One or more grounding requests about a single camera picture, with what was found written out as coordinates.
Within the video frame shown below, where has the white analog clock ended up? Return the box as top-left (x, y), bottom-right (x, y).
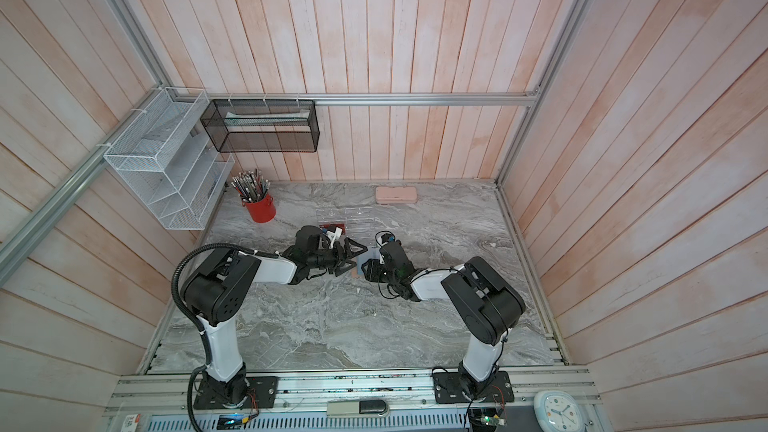
top-left (533, 390), bottom-right (586, 432)

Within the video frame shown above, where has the grey black handheld device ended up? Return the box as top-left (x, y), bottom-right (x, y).
top-left (326, 399), bottom-right (389, 417)

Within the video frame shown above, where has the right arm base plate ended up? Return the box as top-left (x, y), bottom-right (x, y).
top-left (431, 369), bottom-right (515, 405)

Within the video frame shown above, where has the red credit card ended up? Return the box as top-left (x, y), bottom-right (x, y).
top-left (319, 223), bottom-right (345, 237)

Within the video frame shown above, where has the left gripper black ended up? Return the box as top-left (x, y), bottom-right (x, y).
top-left (308, 237), bottom-right (368, 276)

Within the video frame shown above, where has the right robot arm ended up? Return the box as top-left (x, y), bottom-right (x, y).
top-left (361, 238), bottom-right (526, 404)

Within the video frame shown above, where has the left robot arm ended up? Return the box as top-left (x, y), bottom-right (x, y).
top-left (171, 225), bottom-right (368, 408)

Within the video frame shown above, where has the black mesh wall basket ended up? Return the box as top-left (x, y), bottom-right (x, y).
top-left (201, 99), bottom-right (320, 153)

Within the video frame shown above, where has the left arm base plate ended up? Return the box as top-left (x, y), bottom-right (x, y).
top-left (192, 373), bottom-right (279, 410)

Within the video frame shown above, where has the clear acrylic organizer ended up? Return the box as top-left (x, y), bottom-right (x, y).
top-left (316, 206), bottom-right (389, 247)

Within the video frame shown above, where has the red pen cup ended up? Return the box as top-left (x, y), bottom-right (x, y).
top-left (242, 193), bottom-right (277, 224)

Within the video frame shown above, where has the white wire mesh shelf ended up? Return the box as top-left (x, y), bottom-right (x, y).
top-left (104, 87), bottom-right (234, 231)

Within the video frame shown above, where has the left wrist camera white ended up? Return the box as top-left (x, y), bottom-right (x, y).
top-left (326, 227), bottom-right (344, 248)

